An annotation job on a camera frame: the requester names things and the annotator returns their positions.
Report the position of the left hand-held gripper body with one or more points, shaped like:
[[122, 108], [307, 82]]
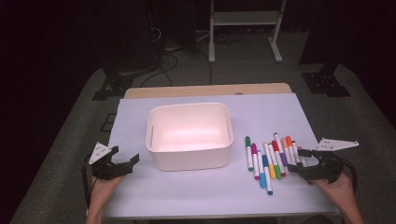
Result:
[[107, 171]]

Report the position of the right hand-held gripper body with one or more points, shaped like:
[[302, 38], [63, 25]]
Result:
[[328, 169]]

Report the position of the orange cap marker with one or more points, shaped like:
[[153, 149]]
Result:
[[290, 146]]

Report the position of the white plastic storage box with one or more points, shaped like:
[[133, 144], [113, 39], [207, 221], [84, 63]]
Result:
[[190, 130]]

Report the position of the person's left hand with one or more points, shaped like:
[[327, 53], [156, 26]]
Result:
[[104, 188]]

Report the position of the person's right hand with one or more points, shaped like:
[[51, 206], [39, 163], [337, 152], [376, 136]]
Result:
[[342, 189]]

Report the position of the row of coloured markers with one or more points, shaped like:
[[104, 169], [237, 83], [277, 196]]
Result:
[[275, 155]]

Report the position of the black stand base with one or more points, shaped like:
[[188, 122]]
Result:
[[116, 82], [323, 82]]

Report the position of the white foam board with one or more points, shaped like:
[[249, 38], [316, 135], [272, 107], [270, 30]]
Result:
[[199, 193]]

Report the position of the white metal stand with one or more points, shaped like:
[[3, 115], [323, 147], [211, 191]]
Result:
[[244, 18]]

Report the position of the black frame on floor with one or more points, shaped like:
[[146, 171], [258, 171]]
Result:
[[107, 122]]

